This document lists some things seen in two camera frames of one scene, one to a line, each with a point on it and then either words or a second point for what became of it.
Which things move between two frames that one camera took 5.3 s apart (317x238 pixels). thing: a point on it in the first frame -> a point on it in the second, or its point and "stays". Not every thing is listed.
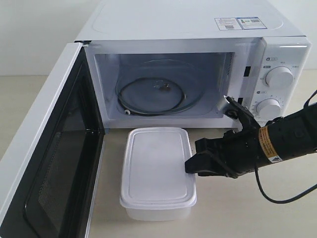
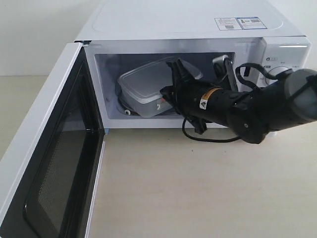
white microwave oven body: (252, 49) stays
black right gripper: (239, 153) -> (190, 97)
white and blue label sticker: (239, 23) stays
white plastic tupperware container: (155, 187) -> (140, 89)
